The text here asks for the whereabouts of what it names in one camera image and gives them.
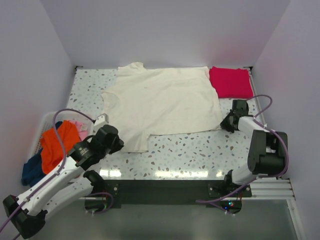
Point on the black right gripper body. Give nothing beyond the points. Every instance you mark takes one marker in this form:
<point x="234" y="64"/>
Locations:
<point x="225" y="123"/>

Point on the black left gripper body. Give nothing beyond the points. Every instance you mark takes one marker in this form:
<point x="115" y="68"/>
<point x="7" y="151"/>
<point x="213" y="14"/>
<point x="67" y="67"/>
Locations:
<point x="116" y="145"/>

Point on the cream white t-shirt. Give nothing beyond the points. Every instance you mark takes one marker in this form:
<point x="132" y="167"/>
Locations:
<point x="162" y="101"/>

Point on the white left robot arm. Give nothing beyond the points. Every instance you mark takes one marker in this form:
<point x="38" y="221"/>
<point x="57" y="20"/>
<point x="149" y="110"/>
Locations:
<point x="70" y="180"/>

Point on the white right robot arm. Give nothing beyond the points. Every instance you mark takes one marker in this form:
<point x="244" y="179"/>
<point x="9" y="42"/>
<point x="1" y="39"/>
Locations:
<point x="268" y="154"/>

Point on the pink t-shirt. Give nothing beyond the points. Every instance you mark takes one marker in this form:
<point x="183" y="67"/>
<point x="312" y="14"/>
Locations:
<point x="82" y="129"/>

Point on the folded magenta t-shirt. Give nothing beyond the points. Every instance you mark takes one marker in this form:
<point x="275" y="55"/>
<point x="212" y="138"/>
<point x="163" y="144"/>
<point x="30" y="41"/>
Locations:
<point x="231" y="83"/>

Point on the orange t-shirt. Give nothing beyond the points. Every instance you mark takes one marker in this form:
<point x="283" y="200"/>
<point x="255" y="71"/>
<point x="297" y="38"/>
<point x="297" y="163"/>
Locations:
<point x="52" y="152"/>

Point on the white plastic laundry basket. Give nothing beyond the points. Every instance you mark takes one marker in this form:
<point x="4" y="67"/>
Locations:
<point x="49" y="121"/>

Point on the navy blue t-shirt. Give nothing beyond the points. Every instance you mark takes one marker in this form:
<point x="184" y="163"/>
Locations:
<point x="32" y="171"/>

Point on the aluminium frame rail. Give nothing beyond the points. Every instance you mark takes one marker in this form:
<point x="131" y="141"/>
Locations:
<point x="260" y="189"/>

